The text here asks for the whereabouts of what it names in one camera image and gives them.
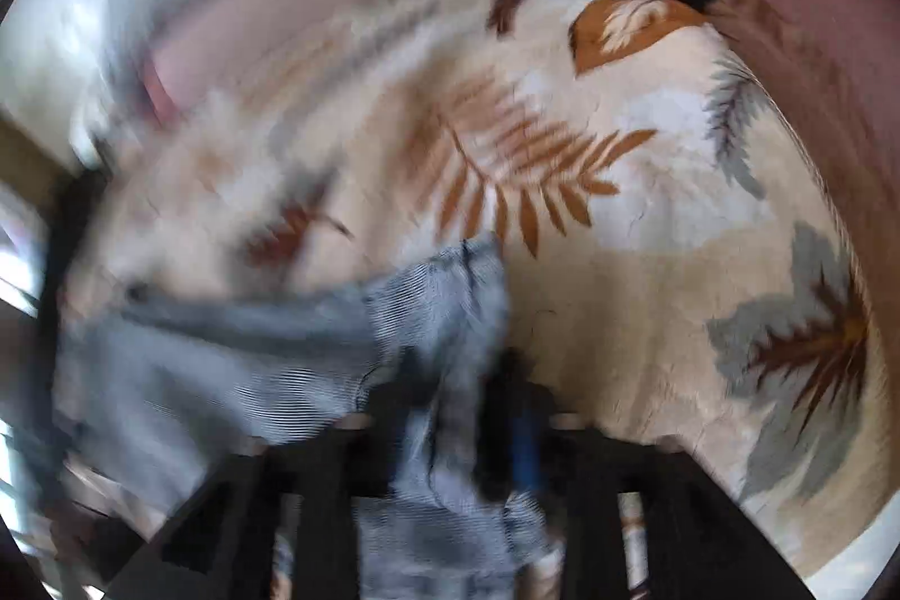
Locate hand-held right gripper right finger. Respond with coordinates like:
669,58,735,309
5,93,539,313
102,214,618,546
474,350,817,600

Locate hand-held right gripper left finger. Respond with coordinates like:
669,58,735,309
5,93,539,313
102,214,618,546
105,353,431,600

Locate grey-blue denim pants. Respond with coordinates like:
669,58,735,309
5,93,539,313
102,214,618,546
56,233,564,600

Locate beige leaf-print blanket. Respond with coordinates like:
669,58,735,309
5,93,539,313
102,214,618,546
70,0,887,580

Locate pink bolster cushion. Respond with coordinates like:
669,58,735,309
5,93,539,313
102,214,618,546
141,0,536,130

